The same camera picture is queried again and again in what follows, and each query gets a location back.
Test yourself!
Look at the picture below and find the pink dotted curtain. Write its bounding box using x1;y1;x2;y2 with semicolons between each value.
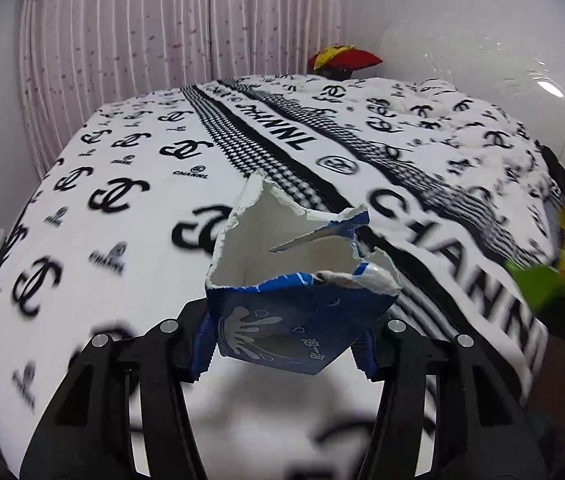
17;0;351;172

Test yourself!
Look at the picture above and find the black white printed blanket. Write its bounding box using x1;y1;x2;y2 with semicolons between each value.
0;74;565;480

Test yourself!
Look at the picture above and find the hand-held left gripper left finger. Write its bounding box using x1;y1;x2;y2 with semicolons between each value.
19;297;219;480

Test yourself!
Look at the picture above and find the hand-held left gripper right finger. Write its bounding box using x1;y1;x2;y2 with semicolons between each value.
353;317;549;480

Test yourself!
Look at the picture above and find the torn blue milk carton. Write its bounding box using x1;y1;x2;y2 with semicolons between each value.
206;170;403;376

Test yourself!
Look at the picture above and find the red yellow pillow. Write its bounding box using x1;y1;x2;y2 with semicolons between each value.
307;45;383;80

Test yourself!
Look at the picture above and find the white glossy headboard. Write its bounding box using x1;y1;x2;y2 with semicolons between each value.
377;5;565;167

